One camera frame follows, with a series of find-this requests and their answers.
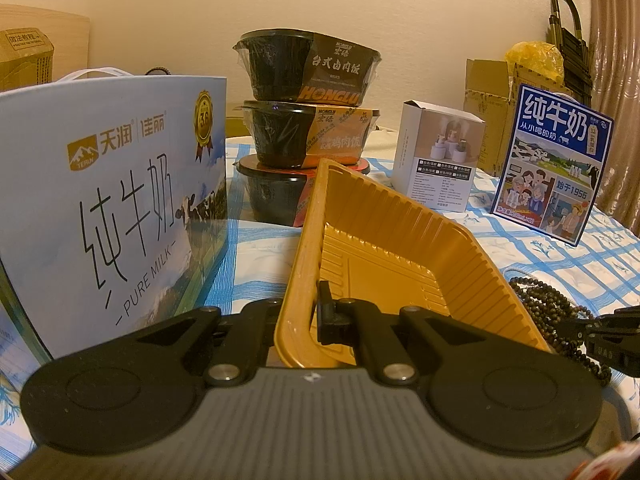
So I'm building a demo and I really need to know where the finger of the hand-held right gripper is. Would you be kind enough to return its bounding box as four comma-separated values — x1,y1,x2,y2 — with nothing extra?
582,332,640,377
554,304,640,346

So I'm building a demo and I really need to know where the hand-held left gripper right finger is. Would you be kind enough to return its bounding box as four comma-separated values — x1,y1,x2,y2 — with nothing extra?
315,281,546,387

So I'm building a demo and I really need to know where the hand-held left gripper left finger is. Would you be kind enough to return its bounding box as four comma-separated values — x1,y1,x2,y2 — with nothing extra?
112,297,283,387

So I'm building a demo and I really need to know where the brown bead necklace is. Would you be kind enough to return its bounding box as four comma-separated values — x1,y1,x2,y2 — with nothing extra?
507,269,613,388

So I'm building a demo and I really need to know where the yellow plastic tray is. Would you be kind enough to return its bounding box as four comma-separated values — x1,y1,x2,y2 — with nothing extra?
274,157,551,368

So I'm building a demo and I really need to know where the black and red rice bowl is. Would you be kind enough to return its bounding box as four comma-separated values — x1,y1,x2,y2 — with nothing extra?
235,155,371,226

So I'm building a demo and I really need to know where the blue illustrated milk carton box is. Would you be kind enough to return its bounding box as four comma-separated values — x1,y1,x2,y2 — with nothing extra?
491,82,615,247

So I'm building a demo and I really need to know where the black and orange rice bowl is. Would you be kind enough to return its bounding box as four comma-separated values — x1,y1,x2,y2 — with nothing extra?
241,100,381,168

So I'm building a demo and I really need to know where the small white product box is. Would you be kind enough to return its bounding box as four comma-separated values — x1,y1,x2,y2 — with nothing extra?
391,100,487,211

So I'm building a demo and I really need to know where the light blue milk gift box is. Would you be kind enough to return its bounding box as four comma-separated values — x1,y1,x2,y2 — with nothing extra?
0,66,228,366

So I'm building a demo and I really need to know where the open brown cardboard box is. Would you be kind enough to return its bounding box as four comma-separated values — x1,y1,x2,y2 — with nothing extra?
464,57,576,176

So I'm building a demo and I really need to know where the black instant rice bowl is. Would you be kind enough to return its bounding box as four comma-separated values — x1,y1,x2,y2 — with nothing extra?
232,30,383,106

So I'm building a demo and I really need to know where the patterned beige curtain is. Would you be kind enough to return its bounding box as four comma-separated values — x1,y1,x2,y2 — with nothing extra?
567,0,640,241

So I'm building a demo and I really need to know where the yellow plastic bag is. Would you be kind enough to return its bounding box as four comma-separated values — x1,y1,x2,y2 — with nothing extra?
505,40,567,86

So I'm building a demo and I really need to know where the black folding cart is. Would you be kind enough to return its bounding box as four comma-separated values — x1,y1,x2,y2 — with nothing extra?
547,0,593,108

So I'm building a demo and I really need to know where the labelled cardboard box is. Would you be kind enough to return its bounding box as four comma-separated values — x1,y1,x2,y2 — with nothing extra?
0,27,55,93

